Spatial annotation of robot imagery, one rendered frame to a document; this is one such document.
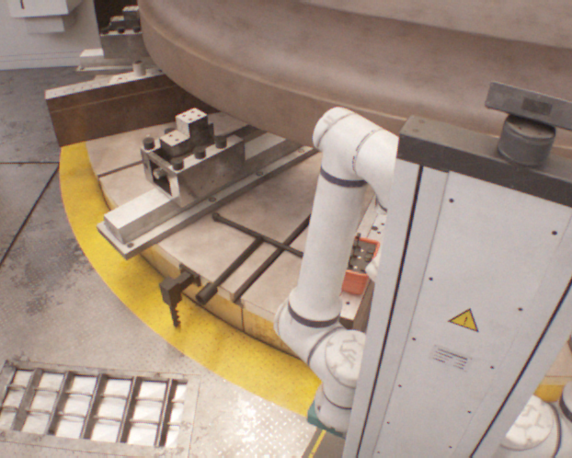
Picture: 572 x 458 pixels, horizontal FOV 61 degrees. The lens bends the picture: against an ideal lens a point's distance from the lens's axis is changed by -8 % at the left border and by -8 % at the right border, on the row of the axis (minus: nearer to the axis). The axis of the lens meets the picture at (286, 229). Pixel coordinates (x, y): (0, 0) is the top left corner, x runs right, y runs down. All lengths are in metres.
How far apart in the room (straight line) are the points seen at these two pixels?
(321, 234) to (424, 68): 1.13
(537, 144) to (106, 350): 2.40
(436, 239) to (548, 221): 0.18
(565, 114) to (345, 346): 0.92
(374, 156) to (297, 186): 2.00
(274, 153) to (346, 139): 2.05
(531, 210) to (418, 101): 1.52
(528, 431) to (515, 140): 0.87
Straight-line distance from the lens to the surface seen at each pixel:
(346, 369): 1.40
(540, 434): 1.42
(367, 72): 2.29
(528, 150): 0.71
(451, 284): 0.89
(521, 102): 0.71
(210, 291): 2.45
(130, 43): 4.56
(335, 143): 1.17
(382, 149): 1.10
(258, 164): 3.11
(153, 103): 3.72
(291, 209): 2.92
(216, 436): 2.42
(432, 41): 2.18
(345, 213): 1.24
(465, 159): 0.74
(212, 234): 2.79
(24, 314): 3.12
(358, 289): 1.94
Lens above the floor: 2.15
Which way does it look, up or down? 41 degrees down
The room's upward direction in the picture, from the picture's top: straight up
